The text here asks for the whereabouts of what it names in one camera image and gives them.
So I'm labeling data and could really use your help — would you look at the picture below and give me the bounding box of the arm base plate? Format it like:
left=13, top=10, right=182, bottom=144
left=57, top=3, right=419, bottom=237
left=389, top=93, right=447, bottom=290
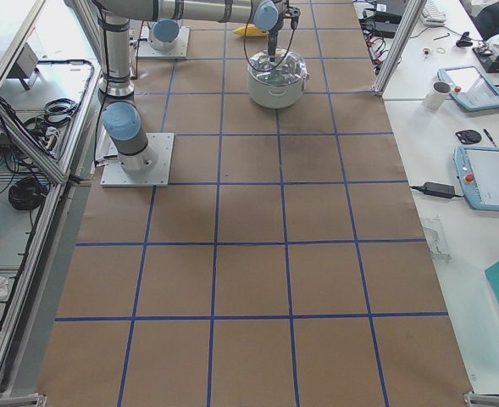
left=138, top=26, right=191, bottom=59
left=100, top=133, right=175, bottom=187

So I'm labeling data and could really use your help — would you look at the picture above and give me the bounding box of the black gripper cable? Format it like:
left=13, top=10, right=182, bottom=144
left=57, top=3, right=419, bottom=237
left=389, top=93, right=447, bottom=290
left=242, top=12, right=297, bottom=78

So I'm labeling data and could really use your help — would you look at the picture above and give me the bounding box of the clear plastic bracket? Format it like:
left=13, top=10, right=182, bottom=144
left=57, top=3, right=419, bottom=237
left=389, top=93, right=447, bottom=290
left=420, top=217, right=452, bottom=263

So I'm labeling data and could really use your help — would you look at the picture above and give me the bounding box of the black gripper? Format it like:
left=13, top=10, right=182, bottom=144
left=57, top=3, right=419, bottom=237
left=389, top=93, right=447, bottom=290
left=267, top=31, right=278, bottom=53

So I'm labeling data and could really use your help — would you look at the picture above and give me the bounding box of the aluminium frame post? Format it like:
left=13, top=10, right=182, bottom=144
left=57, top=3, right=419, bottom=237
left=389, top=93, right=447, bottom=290
left=373, top=0, right=425, bottom=97

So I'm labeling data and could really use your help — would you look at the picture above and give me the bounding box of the glass pot lid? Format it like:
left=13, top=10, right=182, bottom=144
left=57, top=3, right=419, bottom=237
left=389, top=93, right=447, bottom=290
left=248, top=48, right=308, bottom=86

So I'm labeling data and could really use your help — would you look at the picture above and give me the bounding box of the black round object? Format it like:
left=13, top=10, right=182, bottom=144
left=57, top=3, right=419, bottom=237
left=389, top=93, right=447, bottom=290
left=455, top=129, right=482, bottom=145

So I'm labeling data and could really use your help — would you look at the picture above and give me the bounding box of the black cable coil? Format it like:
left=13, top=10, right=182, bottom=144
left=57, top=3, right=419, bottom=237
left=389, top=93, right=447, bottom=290
left=8, top=176, right=48, bottom=212

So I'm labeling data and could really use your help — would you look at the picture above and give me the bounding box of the pale green electric pot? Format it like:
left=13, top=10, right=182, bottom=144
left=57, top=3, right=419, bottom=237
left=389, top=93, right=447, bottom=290
left=247, top=47, right=308, bottom=109

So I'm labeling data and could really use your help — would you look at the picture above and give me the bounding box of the grey box on stand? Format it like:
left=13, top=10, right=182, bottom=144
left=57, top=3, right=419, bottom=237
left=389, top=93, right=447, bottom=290
left=7, top=42, right=40, bottom=91

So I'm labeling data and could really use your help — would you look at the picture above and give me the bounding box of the black power adapter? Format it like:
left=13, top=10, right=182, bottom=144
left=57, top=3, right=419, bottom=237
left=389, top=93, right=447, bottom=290
left=410, top=181, right=463, bottom=199

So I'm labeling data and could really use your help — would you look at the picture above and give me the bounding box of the blue teach pendant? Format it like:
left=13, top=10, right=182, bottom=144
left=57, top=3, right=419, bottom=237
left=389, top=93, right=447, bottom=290
left=437, top=65, right=499, bottom=112
left=453, top=146, right=499, bottom=212

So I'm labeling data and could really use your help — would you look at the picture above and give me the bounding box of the upper blue teach pendant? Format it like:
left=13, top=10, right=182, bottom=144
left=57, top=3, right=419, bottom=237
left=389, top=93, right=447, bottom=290
left=437, top=65, right=499, bottom=112

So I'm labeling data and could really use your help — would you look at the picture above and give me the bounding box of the lower blue teach pendant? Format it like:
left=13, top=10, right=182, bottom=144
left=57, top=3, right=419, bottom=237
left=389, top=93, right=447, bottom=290
left=453, top=146, right=499, bottom=212

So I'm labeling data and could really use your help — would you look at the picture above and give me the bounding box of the white mug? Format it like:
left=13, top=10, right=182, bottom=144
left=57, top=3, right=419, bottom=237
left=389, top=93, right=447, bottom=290
left=422, top=81, right=452, bottom=111

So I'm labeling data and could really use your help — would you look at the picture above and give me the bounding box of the yellow corn cob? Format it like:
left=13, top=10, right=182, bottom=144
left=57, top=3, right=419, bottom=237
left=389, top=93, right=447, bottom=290
left=233, top=24, right=268, bottom=37

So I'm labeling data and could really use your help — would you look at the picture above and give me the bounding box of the black pen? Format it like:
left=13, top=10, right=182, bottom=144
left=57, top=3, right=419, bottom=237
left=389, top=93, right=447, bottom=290
left=483, top=129, right=497, bottom=148

